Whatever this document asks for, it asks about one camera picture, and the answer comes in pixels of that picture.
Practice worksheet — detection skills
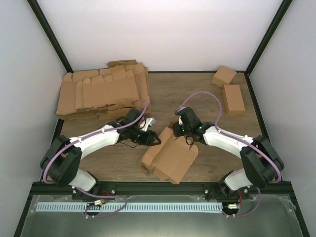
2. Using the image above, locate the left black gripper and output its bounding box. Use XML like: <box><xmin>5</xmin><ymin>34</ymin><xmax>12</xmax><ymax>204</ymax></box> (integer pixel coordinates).
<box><xmin>129</xmin><ymin>126</ymin><xmax>161</xmax><ymax>147</ymax></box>

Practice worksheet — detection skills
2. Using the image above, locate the cardboard box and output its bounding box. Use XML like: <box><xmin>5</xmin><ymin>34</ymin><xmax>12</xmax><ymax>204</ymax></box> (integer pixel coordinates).
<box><xmin>211</xmin><ymin>66</ymin><xmax>237</xmax><ymax>87</ymax></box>
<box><xmin>139</xmin><ymin>122</ymin><xmax>198</xmax><ymax>184</ymax></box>
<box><xmin>222</xmin><ymin>84</ymin><xmax>245</xmax><ymax>115</ymax></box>

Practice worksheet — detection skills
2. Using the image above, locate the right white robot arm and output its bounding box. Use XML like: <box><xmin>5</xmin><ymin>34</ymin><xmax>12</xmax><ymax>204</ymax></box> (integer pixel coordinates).
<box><xmin>173</xmin><ymin>107</ymin><xmax>284</xmax><ymax>199</ymax></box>

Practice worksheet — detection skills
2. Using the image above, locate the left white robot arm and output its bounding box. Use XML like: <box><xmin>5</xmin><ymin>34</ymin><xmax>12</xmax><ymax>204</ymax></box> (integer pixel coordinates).
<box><xmin>40</xmin><ymin>108</ymin><xmax>161</xmax><ymax>199</ymax></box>

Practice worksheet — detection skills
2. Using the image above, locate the stack of flat cardboard blanks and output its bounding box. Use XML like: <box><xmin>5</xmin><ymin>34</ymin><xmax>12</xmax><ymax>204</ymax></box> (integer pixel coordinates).
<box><xmin>56</xmin><ymin>60</ymin><xmax>151</xmax><ymax>119</ymax></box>

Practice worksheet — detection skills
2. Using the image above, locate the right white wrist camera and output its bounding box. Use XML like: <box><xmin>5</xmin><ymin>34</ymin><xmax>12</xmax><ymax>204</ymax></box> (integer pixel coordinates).
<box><xmin>175</xmin><ymin>106</ymin><xmax>185</xmax><ymax>125</ymax></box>

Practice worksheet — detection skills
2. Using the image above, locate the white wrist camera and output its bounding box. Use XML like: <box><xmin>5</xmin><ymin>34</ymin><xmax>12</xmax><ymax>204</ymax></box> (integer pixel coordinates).
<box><xmin>175</xmin><ymin>106</ymin><xmax>185</xmax><ymax>125</ymax></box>
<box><xmin>139</xmin><ymin>118</ymin><xmax>156</xmax><ymax>131</ymax></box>

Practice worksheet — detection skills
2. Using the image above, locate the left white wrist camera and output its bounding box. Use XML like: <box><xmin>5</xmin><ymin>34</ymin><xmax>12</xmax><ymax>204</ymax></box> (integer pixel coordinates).
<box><xmin>139</xmin><ymin>118</ymin><xmax>156</xmax><ymax>131</ymax></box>

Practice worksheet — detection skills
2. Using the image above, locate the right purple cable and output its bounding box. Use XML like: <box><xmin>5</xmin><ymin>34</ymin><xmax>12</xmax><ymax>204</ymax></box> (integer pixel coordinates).
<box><xmin>175</xmin><ymin>91</ymin><xmax>283</xmax><ymax>183</ymax></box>

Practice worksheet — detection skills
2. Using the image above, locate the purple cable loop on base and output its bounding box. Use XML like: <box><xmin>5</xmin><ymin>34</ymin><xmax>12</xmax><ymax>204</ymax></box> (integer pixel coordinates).
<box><xmin>84</xmin><ymin>194</ymin><xmax>131</xmax><ymax>220</ymax></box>

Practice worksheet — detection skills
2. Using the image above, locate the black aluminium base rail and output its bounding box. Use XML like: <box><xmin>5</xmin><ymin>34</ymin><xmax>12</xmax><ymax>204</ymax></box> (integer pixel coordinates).
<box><xmin>29</xmin><ymin>181</ymin><xmax>294</xmax><ymax>200</ymax></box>

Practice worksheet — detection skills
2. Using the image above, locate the light blue slotted cable duct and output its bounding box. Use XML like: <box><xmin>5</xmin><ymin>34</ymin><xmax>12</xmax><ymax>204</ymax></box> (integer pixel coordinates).
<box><xmin>36</xmin><ymin>202</ymin><xmax>223</xmax><ymax>213</ymax></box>

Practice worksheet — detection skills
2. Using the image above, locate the black frame post right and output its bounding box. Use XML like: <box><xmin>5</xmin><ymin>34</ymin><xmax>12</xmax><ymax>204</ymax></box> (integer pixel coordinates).
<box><xmin>245</xmin><ymin>0</ymin><xmax>293</xmax><ymax>76</ymax></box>

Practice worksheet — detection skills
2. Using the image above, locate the black frame post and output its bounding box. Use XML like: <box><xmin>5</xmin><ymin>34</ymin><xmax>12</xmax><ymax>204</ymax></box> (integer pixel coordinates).
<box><xmin>245</xmin><ymin>0</ymin><xmax>293</xmax><ymax>76</ymax></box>
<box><xmin>27</xmin><ymin>0</ymin><xmax>74</xmax><ymax>73</ymax></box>

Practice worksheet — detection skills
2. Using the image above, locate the black frame post left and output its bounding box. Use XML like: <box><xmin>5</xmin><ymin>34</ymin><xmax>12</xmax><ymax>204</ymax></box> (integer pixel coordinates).
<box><xmin>27</xmin><ymin>0</ymin><xmax>74</xmax><ymax>73</ymax></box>

